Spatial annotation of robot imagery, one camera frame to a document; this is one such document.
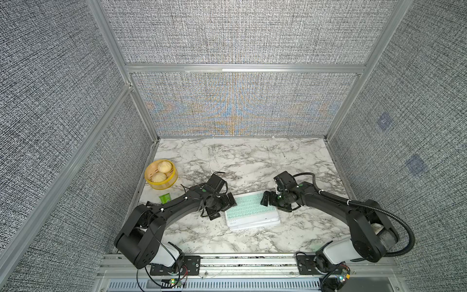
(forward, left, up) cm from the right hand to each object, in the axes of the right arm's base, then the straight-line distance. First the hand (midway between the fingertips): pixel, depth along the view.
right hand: (267, 200), depth 87 cm
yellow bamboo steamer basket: (+14, +49, 0) cm, 51 cm away
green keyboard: (-4, +9, -1) cm, 10 cm away
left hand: (-4, +16, +1) cm, 17 cm away
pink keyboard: (-10, +9, -1) cm, 13 cm away
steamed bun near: (+13, +55, +1) cm, 57 cm away
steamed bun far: (+19, +53, +2) cm, 57 cm away
